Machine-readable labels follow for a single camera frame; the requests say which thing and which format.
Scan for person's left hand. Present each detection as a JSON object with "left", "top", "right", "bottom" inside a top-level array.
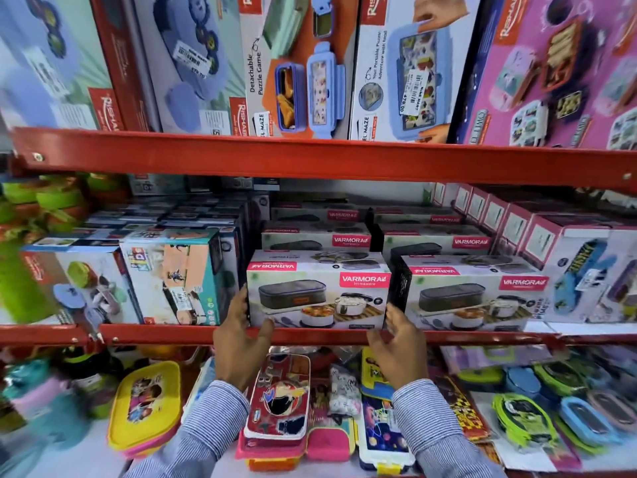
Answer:
[{"left": 213, "top": 284, "right": 275, "bottom": 392}]

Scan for person's right hand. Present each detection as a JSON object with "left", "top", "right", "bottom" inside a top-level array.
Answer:
[{"left": 366, "top": 303, "right": 430, "bottom": 392}]

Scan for white lunch set box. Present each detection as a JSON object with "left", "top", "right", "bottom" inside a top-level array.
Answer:
[{"left": 246, "top": 250, "right": 393, "bottom": 330}]

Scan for person's left forearm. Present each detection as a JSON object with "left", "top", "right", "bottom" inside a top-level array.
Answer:
[{"left": 123, "top": 380, "right": 251, "bottom": 478}]

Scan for person's right forearm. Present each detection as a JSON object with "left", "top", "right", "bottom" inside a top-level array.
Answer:
[{"left": 391, "top": 378, "right": 509, "bottom": 478}]

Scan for yellow blue lunch box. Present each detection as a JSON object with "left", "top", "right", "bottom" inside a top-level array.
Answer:
[{"left": 360, "top": 347, "right": 395, "bottom": 402}]

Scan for white patterned pouch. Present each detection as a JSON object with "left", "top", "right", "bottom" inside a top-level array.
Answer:
[{"left": 327, "top": 365, "right": 363, "bottom": 420}]

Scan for red cartoon pencil box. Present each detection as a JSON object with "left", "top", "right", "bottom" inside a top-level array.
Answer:
[{"left": 243, "top": 353, "right": 312, "bottom": 441}]

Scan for space print lunch box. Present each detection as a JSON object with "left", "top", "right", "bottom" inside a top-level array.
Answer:
[{"left": 357, "top": 395, "right": 417, "bottom": 472}]

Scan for red metal shelf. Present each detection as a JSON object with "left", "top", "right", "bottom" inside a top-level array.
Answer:
[
  {"left": 10, "top": 126, "right": 637, "bottom": 194},
  {"left": 0, "top": 321, "right": 637, "bottom": 348}
]

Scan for stack of lunch set cartons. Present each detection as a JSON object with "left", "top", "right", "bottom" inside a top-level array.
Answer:
[{"left": 261, "top": 194, "right": 551, "bottom": 332}]

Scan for teal orange lunch box carton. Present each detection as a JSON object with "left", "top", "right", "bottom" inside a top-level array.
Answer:
[{"left": 118, "top": 228, "right": 226, "bottom": 327}]

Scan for red yellow checkered packet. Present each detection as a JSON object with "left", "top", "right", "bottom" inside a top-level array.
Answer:
[{"left": 437, "top": 375, "right": 492, "bottom": 442}]

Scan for pink plastic box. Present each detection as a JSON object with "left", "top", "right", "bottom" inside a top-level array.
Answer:
[{"left": 235, "top": 427, "right": 357, "bottom": 462}]

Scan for purple packet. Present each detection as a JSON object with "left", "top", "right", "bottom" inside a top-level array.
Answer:
[{"left": 440, "top": 345, "right": 554, "bottom": 375}]

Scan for orange plastic box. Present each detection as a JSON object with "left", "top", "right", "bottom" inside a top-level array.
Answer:
[{"left": 246, "top": 455, "right": 303, "bottom": 473}]

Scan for row of dark cartons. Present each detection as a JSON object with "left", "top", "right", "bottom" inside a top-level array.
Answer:
[{"left": 84, "top": 190, "right": 272, "bottom": 294}]

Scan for yellow cartoon lunch box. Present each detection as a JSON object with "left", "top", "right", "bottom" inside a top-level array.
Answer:
[{"left": 106, "top": 361, "right": 183, "bottom": 453}]

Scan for dark blue lunch box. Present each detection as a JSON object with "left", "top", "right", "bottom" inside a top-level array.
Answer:
[{"left": 505, "top": 367, "right": 544, "bottom": 400}]

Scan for green rimmed lunch box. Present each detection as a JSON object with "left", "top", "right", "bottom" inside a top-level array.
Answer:
[{"left": 492, "top": 392, "right": 547, "bottom": 449}]

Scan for carton with green cup picture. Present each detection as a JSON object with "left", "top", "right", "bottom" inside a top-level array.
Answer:
[{"left": 19, "top": 244, "right": 144, "bottom": 327}]

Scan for green oval lunch box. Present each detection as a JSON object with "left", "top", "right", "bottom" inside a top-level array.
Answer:
[{"left": 533, "top": 360, "right": 589, "bottom": 398}]

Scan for row of pink white cartons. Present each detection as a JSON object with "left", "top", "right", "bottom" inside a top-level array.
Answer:
[{"left": 432, "top": 182, "right": 637, "bottom": 325}]

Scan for blue oval lunch box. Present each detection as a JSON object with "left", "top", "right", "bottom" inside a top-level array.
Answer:
[{"left": 559, "top": 395, "right": 624, "bottom": 447}]

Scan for teal and pink bottles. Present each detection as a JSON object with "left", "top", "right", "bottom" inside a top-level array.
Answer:
[{"left": 0, "top": 356, "right": 107, "bottom": 451}]

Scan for pink oval lunch box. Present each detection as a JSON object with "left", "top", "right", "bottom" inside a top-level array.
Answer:
[{"left": 586, "top": 389, "right": 637, "bottom": 435}]

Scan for white carton with blue lunchbox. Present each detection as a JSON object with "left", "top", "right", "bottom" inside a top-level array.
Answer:
[{"left": 347, "top": 0, "right": 482, "bottom": 144}]

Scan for group of green plastic containers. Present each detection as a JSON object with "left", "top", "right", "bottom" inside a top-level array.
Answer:
[{"left": 0, "top": 173, "right": 131, "bottom": 325}]

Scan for orange white lunch box carton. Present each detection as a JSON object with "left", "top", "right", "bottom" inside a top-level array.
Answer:
[{"left": 238, "top": 0, "right": 360, "bottom": 141}]

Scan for pink purple lunch box carton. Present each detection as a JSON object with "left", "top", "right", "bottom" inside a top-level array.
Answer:
[{"left": 448, "top": 0, "right": 637, "bottom": 151}]

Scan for blue green lunch box carton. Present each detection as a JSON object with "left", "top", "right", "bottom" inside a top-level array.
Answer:
[{"left": 0, "top": 0, "right": 126, "bottom": 133}]

